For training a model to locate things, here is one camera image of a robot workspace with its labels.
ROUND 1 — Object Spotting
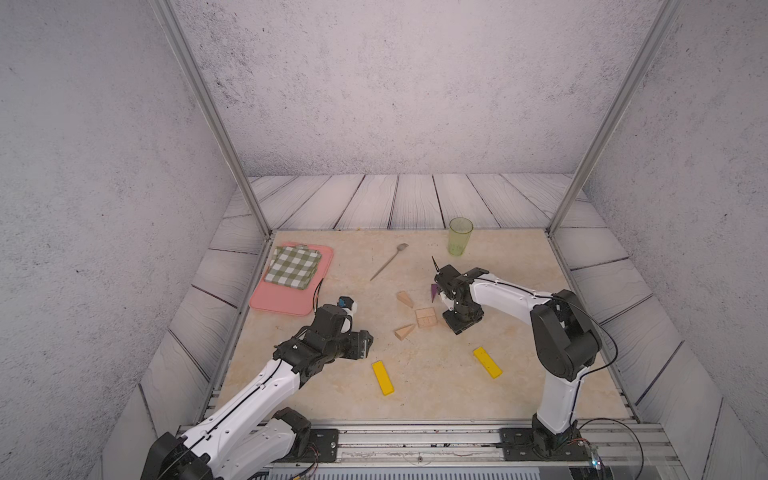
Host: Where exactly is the black cable at base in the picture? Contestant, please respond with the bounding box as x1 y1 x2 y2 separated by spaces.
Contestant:
578 418 645 480

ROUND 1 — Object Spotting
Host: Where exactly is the right aluminium frame post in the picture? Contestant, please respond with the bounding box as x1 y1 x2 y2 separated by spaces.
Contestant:
546 0 682 238

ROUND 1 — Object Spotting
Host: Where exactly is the green checked cloth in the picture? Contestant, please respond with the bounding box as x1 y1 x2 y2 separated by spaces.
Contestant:
264 245 322 290

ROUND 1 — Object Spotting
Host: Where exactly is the left aluminium frame post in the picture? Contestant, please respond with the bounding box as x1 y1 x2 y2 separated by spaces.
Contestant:
149 0 272 237

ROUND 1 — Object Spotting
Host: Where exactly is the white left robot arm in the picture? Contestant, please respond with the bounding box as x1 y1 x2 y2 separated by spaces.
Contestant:
141 296 373 479

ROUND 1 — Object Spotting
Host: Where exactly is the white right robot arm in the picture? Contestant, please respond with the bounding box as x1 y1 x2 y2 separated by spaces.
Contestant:
434 264 602 461

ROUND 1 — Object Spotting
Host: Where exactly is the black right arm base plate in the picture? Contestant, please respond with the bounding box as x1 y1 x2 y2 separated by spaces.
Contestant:
496 428 592 462

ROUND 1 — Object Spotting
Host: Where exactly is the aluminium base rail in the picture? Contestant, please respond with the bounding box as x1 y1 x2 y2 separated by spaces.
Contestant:
249 419 688 479

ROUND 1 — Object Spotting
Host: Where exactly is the metal spoon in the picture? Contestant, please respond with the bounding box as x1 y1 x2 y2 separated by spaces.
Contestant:
370 243 408 281

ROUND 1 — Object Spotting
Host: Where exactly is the aluminium frame post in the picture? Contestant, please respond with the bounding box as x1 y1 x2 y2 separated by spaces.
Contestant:
149 0 272 237
546 0 682 238

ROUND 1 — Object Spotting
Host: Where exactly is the green translucent plastic cup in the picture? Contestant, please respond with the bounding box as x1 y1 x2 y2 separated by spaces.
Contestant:
447 217 474 256

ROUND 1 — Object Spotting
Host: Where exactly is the yellow long block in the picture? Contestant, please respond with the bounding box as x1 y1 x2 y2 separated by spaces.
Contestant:
372 361 395 396
473 347 503 379

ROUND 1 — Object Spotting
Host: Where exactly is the pink cutting board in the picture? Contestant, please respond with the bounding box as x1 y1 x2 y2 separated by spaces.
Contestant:
249 242 334 316

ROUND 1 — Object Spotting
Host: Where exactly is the yellow long block right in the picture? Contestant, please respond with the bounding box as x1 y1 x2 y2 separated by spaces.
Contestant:
473 347 503 379

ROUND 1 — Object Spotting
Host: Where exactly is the wooden square block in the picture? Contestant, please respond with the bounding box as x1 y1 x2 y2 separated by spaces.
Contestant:
415 308 438 328

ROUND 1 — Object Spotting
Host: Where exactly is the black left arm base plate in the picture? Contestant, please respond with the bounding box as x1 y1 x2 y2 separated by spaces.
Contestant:
276 428 339 464

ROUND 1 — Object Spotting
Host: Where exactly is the wooden triangle block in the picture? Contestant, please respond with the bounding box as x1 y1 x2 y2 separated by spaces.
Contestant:
394 324 416 341
396 291 414 309

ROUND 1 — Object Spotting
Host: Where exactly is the yellow long block left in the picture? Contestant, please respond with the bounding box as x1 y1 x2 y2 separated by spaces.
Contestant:
372 361 395 396

